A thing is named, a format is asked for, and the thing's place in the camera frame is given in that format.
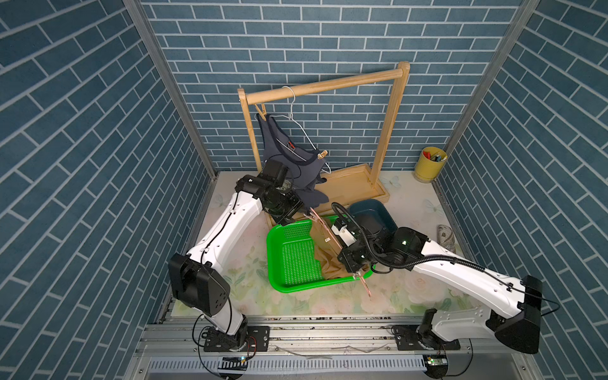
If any floral table mat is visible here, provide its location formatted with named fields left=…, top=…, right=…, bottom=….
left=222, top=171, right=477, bottom=317

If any yellow pen cup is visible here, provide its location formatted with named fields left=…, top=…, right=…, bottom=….
left=413, top=147, right=448, bottom=183

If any white wire hanger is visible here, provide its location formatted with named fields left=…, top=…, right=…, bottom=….
left=270, top=85, right=332, bottom=174

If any tan tank top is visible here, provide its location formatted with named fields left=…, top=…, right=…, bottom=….
left=308, top=215, right=362, bottom=281

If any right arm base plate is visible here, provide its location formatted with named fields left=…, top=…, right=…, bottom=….
left=390, top=325, right=461, bottom=351

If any wooden clothes rack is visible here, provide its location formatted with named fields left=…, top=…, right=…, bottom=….
left=237, top=62, right=411, bottom=206

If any dark teal plastic bin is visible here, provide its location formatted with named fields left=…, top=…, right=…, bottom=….
left=348, top=199, right=397, bottom=238

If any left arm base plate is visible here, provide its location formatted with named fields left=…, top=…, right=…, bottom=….
left=202, top=326, right=271, bottom=354

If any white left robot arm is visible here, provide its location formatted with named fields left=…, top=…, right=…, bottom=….
left=168, top=160, right=304, bottom=351

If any green plastic basket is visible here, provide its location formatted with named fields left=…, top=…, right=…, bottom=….
left=267, top=216, right=371, bottom=293

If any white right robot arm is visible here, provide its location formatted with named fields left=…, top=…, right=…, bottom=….
left=331, top=215, right=542, bottom=354

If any dark grey tank top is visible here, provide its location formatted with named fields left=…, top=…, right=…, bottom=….
left=256, top=114, right=329, bottom=208

